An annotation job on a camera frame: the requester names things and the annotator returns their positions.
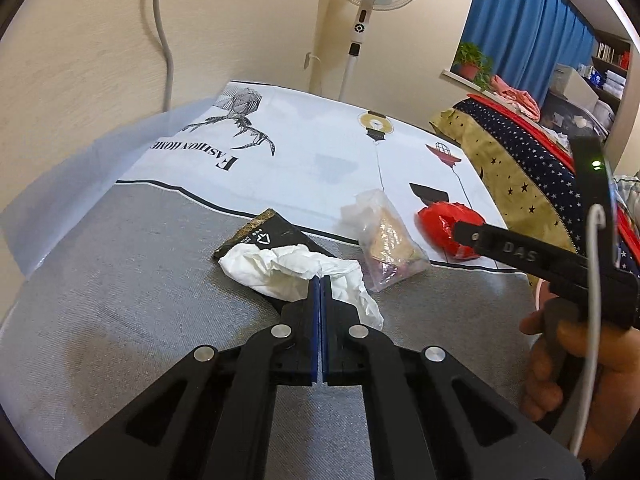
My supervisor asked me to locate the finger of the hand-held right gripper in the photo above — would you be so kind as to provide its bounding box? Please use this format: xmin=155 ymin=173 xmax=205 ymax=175
xmin=451 ymin=220 xmax=552 ymax=274

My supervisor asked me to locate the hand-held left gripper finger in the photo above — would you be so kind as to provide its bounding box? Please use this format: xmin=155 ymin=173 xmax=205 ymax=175
xmin=321 ymin=275 xmax=587 ymax=480
xmin=55 ymin=277 xmax=321 ymax=480

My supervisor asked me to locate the red plastic wrapper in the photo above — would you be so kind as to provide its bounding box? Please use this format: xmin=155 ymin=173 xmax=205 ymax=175
xmin=417 ymin=200 xmax=487 ymax=261

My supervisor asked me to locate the white paper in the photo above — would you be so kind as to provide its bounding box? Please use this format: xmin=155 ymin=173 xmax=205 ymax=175
xmin=218 ymin=243 xmax=385 ymax=331

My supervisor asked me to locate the person's right hand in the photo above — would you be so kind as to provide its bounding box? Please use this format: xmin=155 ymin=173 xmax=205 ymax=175
xmin=518 ymin=305 xmax=640 ymax=467

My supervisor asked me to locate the star-patterned blanket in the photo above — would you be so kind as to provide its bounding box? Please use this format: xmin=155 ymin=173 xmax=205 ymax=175
xmin=428 ymin=94 xmax=640 ymax=282

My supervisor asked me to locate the white patterned cloth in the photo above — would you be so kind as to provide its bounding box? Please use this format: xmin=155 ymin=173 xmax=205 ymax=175
xmin=612 ymin=172 xmax=640 ymax=212

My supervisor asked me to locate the clear plastic snack bag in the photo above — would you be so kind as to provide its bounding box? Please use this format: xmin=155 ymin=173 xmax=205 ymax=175
xmin=340 ymin=188 xmax=431 ymax=293

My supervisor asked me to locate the black gold-patterned packet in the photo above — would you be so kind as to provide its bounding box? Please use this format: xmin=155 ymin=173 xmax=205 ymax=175
xmin=213 ymin=208 xmax=342 ymax=312

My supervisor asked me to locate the pink cloth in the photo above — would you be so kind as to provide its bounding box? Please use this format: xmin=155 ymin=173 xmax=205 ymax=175
xmin=488 ymin=74 xmax=542 ymax=122

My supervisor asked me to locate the white and grey printed cloth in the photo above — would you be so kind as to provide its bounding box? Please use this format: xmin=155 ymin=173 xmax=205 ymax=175
xmin=0 ymin=79 xmax=547 ymax=477

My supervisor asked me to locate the white cardboard box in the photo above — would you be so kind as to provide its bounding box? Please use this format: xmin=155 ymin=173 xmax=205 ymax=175
xmin=552 ymin=63 xmax=601 ymax=102

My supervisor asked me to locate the potted green plant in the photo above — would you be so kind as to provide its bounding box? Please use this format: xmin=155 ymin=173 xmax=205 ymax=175
xmin=451 ymin=42 xmax=495 ymax=92

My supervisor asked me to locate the dark bookshelf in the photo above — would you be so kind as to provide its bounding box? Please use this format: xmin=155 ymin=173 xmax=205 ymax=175
xmin=592 ymin=29 xmax=634 ymax=107

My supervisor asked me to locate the blue curtain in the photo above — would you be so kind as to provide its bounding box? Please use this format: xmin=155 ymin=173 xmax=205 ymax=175
xmin=462 ymin=0 xmax=599 ymax=107

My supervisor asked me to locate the translucent plastic sheet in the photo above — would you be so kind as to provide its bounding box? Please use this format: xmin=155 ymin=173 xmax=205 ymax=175
xmin=0 ymin=97 xmax=222 ymax=282

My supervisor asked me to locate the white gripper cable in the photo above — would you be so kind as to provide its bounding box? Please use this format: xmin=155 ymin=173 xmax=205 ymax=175
xmin=569 ymin=204 xmax=609 ymax=462

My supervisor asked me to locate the grey wall cable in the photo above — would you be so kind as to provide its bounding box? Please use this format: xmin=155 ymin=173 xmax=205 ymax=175
xmin=151 ymin=0 xmax=176 ymax=114

